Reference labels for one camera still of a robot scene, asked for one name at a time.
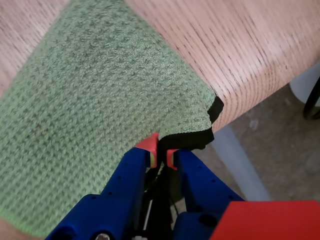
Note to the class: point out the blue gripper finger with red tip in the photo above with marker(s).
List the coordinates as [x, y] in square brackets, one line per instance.
[200, 185]
[117, 195]

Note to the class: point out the red camera mount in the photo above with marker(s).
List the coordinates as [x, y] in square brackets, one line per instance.
[270, 220]

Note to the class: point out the green waffle cleaning cloth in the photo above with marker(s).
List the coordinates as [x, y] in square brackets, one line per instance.
[100, 100]

